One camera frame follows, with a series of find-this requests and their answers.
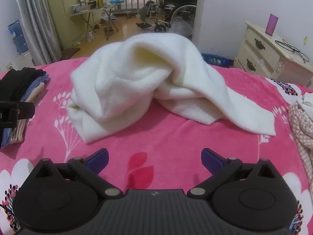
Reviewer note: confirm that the pink floral blanket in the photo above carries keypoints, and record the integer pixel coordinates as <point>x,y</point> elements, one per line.
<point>171,142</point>

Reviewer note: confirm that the white knit sweater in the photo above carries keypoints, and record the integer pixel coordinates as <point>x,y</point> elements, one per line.
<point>127,85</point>

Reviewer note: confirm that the blue water jug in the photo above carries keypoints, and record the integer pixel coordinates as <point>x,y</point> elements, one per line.
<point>17,36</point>

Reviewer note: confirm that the pink checked cloth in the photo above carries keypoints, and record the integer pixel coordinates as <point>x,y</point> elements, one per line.
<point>302,132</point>

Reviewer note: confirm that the blue plastic pack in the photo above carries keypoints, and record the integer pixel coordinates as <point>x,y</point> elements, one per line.
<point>215,59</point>

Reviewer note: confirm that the stack of folded clothes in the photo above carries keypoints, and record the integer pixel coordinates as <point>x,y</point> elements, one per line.
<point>22,80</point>

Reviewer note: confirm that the light blue packet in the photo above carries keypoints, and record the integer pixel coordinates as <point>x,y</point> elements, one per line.
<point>115,1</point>

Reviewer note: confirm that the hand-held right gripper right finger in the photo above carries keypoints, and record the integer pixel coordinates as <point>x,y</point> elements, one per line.
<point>212,161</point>

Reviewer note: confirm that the cream nightstand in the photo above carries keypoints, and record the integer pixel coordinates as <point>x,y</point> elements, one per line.
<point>266,53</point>

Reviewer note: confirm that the white crumpled cloth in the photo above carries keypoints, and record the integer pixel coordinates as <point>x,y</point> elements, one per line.
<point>307,102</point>

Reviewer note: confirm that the wheelchair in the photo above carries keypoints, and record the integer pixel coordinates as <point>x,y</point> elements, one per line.
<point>171,5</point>

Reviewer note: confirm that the clear plastic bag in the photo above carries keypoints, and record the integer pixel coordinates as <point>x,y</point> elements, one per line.
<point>182,28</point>

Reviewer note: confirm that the grey curtain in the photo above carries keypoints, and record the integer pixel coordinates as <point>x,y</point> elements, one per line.
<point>39,22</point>

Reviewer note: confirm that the white blue box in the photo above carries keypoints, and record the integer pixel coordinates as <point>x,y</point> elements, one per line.
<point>78,8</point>

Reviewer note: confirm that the purple cup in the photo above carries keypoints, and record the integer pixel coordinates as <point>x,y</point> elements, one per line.
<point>272,24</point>

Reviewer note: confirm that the folding table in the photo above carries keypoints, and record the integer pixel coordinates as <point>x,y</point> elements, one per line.
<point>97,9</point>

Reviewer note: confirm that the dark door mat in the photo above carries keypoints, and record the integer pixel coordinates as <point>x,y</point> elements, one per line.
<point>70,53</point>

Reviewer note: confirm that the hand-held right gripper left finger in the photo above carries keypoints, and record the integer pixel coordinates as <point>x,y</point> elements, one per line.
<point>97,160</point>

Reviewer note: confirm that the pale yellow wardrobe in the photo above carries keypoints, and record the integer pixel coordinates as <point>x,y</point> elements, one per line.
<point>68,9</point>

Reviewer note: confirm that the white water dispenser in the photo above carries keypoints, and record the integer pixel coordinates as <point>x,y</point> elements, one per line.
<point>24,59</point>

